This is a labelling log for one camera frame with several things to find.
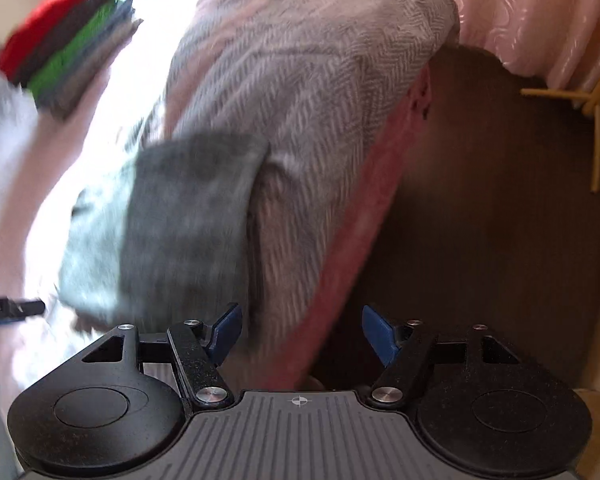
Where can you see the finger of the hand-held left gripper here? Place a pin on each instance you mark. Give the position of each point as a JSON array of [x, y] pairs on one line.
[[27, 307]]

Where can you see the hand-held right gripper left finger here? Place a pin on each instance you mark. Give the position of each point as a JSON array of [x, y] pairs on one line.
[[227, 330]]

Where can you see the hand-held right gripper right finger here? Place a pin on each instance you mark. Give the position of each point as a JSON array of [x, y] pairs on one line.
[[377, 330]]

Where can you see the grey plaid shorts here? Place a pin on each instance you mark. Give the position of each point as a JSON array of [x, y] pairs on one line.
[[180, 210]]

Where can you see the stack of folded clothes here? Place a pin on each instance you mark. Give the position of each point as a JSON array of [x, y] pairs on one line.
[[60, 50]]

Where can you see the bed with pink cover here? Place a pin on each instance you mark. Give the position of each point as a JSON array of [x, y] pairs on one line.
[[305, 85]]

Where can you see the yellow stand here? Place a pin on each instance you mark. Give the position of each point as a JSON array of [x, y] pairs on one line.
[[597, 130]]

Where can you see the pink curtain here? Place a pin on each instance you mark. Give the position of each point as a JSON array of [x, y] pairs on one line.
[[505, 10]]

